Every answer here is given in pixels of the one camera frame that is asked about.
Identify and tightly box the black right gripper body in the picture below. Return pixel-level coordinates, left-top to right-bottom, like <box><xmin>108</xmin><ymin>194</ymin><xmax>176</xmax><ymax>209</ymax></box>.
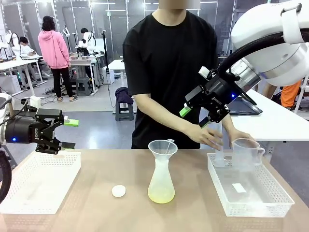
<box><xmin>205</xmin><ymin>76</ymin><xmax>242</xmax><ymax>111</ymax></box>

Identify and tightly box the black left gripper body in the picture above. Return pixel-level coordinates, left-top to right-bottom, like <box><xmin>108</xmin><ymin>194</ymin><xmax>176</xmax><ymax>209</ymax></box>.
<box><xmin>4</xmin><ymin>117</ymin><xmax>53</xmax><ymax>145</ymax></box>

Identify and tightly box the clear plastic graduated cylinder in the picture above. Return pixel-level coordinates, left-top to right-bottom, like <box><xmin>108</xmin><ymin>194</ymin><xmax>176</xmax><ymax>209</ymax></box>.
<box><xmin>213</xmin><ymin>120</ymin><xmax>227</xmax><ymax>169</ymax></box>

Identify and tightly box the clear plastic measuring cup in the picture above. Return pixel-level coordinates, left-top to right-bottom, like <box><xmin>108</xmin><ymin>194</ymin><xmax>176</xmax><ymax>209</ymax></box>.
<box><xmin>231</xmin><ymin>138</ymin><xmax>266</xmax><ymax>173</ymax></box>

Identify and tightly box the clear plastic funnel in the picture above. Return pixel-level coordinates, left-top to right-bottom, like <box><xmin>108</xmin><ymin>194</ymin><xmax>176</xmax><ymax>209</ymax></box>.
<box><xmin>148</xmin><ymin>138</ymin><xmax>179</xmax><ymax>162</ymax></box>

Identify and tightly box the white round flask cap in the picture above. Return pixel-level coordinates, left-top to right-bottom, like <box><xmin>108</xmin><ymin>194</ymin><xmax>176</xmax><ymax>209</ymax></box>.
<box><xmin>112</xmin><ymin>185</ymin><xmax>126</xmax><ymax>198</ymax></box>

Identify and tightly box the translucent plastic conical flask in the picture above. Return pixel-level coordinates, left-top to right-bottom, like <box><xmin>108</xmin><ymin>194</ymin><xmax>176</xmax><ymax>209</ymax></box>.
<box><xmin>147</xmin><ymin>154</ymin><xmax>175</xmax><ymax>204</ymax></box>

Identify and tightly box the white perforated plastic basket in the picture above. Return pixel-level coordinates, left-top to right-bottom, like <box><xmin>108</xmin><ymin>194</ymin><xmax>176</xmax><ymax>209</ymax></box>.
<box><xmin>0</xmin><ymin>151</ymin><xmax>82</xmax><ymax>215</ymax></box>
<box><xmin>207</xmin><ymin>152</ymin><xmax>295</xmax><ymax>218</ymax></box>

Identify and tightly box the person's left forearm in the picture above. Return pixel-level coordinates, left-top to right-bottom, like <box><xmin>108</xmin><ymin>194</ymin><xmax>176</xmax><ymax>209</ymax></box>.
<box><xmin>221</xmin><ymin>113</ymin><xmax>239</xmax><ymax>136</ymax></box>

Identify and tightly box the person's right forearm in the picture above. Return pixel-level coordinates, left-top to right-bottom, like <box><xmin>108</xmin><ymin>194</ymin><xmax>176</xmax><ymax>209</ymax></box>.
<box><xmin>133</xmin><ymin>93</ymin><xmax>194</xmax><ymax>140</ymax></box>

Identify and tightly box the person's right hand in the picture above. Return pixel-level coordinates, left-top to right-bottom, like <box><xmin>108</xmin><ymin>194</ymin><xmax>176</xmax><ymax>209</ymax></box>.
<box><xmin>187</xmin><ymin>128</ymin><xmax>224</xmax><ymax>150</ymax></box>

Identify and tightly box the person's left hand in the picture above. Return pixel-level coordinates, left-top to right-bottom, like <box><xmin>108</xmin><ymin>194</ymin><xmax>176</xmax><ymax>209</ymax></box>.
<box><xmin>226</xmin><ymin>130</ymin><xmax>256</xmax><ymax>144</ymax></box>

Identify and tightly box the black flat tray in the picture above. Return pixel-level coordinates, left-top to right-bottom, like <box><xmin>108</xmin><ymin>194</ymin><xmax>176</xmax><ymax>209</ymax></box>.
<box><xmin>226</xmin><ymin>89</ymin><xmax>263</xmax><ymax>116</ymax></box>

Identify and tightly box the grey plastic stool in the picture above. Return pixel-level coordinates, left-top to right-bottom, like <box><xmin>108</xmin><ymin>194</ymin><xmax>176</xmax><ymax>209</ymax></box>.
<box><xmin>76</xmin><ymin>77</ymin><xmax>92</xmax><ymax>97</ymax></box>

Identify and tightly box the person in black t-shirt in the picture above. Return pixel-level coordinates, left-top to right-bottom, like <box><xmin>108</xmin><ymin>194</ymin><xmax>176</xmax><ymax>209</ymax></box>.
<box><xmin>122</xmin><ymin>0</ymin><xmax>256</xmax><ymax>150</ymax></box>

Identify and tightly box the white workbench desk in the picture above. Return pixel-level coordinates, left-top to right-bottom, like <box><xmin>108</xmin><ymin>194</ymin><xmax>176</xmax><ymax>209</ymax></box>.
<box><xmin>69</xmin><ymin>56</ymin><xmax>100</xmax><ymax>97</ymax></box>

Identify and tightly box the white long desk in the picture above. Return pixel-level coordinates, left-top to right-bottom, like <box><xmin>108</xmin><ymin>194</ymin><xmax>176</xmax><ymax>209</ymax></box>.
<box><xmin>0</xmin><ymin>58</ymin><xmax>47</xmax><ymax>100</ymax></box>

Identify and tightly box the person in pink hoodie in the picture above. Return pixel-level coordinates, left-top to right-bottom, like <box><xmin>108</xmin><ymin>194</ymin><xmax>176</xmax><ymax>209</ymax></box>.
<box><xmin>38</xmin><ymin>15</ymin><xmax>79</xmax><ymax>102</ymax></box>

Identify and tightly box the mannequin in orange trousers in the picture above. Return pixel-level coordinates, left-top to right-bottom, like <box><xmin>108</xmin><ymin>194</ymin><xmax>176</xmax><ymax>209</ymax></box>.
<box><xmin>281</xmin><ymin>81</ymin><xmax>303</xmax><ymax>109</ymax></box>

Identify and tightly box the white computer tower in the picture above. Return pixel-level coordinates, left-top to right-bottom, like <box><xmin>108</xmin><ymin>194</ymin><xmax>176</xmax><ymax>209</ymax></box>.
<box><xmin>102</xmin><ymin>66</ymin><xmax>115</xmax><ymax>85</ymax></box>

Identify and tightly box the dark crumpled clothing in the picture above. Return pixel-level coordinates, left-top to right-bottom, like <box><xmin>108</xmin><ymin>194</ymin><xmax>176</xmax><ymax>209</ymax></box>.
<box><xmin>115</xmin><ymin>87</ymin><xmax>134</xmax><ymax>105</ymax></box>

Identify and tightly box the dark grey step stool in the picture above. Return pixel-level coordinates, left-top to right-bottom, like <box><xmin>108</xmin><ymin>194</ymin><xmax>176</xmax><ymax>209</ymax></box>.
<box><xmin>115</xmin><ymin>99</ymin><xmax>135</xmax><ymax>121</ymax></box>

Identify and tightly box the seated person in white shirt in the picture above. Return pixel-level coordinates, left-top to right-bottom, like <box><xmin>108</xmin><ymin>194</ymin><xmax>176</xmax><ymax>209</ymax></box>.
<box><xmin>18</xmin><ymin>36</ymin><xmax>41</xmax><ymax>60</ymax></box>

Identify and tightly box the white paper label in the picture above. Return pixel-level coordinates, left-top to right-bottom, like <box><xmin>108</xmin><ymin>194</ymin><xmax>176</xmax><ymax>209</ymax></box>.
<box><xmin>232</xmin><ymin>183</ymin><xmax>247</xmax><ymax>193</ymax></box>

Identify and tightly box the black pole stand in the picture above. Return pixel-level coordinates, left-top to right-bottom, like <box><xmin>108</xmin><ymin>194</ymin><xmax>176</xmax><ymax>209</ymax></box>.
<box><xmin>101</xmin><ymin>30</ymin><xmax>111</xmax><ymax>85</ymax></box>

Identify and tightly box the white standing desk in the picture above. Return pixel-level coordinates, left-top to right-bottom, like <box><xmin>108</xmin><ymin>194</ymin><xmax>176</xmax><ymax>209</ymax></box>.
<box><xmin>108</xmin><ymin>59</ymin><xmax>126</xmax><ymax>114</ymax></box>

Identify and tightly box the white humanoid robot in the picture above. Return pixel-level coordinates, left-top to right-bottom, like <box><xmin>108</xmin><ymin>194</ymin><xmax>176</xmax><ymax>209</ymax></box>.
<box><xmin>6</xmin><ymin>30</ymin><xmax>22</xmax><ymax>57</ymax></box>

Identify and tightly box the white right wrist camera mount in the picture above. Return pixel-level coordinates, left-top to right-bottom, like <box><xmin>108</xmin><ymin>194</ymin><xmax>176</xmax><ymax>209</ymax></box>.
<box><xmin>198</xmin><ymin>66</ymin><xmax>213</xmax><ymax>81</ymax></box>

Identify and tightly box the black right arm hose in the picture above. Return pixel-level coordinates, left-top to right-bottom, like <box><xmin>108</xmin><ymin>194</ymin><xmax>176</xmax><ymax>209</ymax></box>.
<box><xmin>216</xmin><ymin>37</ymin><xmax>287</xmax><ymax>78</ymax></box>

